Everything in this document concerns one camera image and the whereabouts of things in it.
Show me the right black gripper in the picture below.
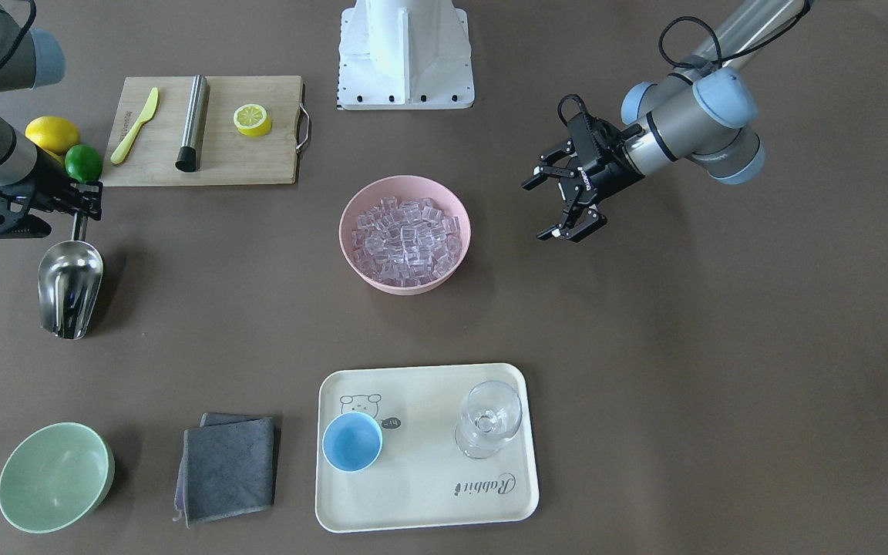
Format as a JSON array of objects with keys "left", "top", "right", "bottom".
[{"left": 0, "top": 158, "right": 103, "bottom": 239}]

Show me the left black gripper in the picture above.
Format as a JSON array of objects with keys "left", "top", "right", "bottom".
[{"left": 522, "top": 112, "right": 644, "bottom": 243}]

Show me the stainless steel ice scoop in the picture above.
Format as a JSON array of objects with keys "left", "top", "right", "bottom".
[{"left": 38, "top": 212, "right": 103, "bottom": 340}]

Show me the pink bowl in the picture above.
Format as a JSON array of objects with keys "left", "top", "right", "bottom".
[{"left": 338, "top": 175, "right": 471, "bottom": 296}]

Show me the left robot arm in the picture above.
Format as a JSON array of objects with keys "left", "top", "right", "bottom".
[{"left": 523, "top": 1, "right": 812, "bottom": 242}]

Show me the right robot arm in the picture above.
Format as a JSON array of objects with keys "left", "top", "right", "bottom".
[{"left": 0, "top": 2, "right": 103, "bottom": 238}]

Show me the clear ice cubes pile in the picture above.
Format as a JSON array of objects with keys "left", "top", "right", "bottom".
[{"left": 348, "top": 196, "right": 464, "bottom": 288}]

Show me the blue cup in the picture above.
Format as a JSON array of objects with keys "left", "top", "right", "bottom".
[{"left": 321, "top": 412, "right": 383, "bottom": 472}]

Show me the green lime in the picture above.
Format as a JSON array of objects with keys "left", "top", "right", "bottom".
[{"left": 64, "top": 144, "right": 103, "bottom": 183}]

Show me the upper yellow lemon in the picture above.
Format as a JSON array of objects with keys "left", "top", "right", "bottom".
[{"left": 24, "top": 116, "right": 81, "bottom": 155}]

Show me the yellow plastic knife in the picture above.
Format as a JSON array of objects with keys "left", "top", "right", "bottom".
[{"left": 109, "top": 87, "right": 160, "bottom": 166}]

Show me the steel muddler black tip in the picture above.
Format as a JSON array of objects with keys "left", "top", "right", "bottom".
[{"left": 175, "top": 75, "right": 210, "bottom": 173}]

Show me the wooden cutting board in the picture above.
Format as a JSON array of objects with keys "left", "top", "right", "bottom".
[{"left": 101, "top": 75, "right": 304, "bottom": 187}]

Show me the yellow lemon half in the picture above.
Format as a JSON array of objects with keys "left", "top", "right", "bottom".
[{"left": 233, "top": 104, "right": 272, "bottom": 137}]

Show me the clear wine glass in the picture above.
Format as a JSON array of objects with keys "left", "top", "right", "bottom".
[{"left": 455, "top": 380, "right": 523, "bottom": 459}]

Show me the green bowl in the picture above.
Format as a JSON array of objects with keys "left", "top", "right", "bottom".
[{"left": 0, "top": 422, "right": 114, "bottom": 534}]

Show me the grey folded cloth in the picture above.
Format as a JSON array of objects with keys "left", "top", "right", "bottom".
[{"left": 175, "top": 413, "right": 275, "bottom": 527}]

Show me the cream serving tray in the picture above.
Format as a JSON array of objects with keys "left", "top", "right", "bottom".
[{"left": 316, "top": 362, "right": 540, "bottom": 533}]

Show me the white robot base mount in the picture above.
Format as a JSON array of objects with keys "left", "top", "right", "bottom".
[{"left": 336, "top": 1, "right": 476, "bottom": 110}]

